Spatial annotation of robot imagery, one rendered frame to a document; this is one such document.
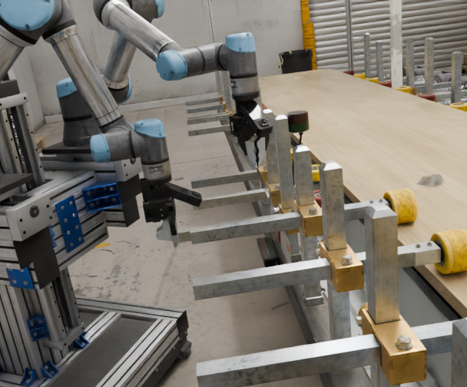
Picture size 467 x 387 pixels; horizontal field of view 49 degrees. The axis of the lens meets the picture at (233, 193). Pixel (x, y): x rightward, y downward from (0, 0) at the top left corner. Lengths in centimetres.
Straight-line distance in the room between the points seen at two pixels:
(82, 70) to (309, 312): 86
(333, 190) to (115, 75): 115
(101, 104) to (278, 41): 822
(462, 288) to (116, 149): 86
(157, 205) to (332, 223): 57
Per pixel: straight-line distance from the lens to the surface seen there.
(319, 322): 128
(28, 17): 132
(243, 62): 137
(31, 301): 204
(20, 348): 213
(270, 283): 96
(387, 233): 73
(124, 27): 153
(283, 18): 960
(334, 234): 99
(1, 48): 137
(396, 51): 319
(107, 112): 148
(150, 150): 135
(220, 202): 168
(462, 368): 56
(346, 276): 95
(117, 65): 189
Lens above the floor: 141
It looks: 19 degrees down
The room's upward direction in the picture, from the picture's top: 7 degrees counter-clockwise
